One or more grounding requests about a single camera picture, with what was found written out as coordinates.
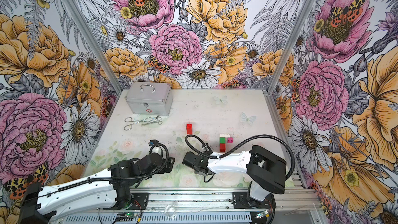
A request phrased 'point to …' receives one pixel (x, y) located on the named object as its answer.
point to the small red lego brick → (189, 126)
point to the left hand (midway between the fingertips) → (164, 163)
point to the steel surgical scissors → (147, 121)
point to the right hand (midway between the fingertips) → (205, 171)
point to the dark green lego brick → (222, 140)
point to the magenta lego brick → (230, 139)
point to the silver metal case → (151, 98)
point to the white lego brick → (224, 135)
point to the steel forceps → (128, 127)
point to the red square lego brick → (189, 130)
